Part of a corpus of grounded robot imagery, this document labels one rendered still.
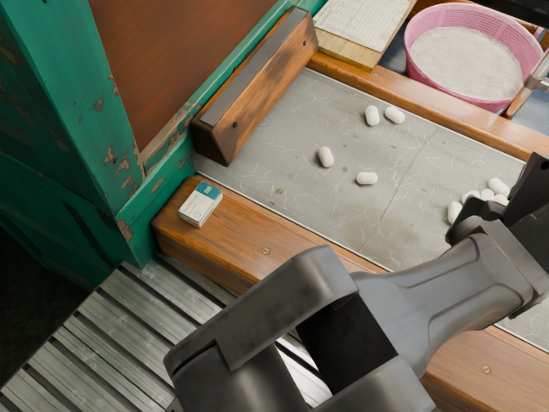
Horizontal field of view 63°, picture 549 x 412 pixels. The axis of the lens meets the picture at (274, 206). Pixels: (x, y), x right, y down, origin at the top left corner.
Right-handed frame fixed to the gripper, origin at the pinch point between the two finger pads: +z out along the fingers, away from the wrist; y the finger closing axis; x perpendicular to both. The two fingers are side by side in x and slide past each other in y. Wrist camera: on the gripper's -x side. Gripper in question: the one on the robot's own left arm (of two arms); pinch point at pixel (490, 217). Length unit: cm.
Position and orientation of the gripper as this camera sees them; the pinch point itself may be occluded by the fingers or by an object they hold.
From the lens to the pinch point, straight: 66.9
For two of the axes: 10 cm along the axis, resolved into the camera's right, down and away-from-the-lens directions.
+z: 3.4, -2.5, 9.1
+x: -3.6, 8.6, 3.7
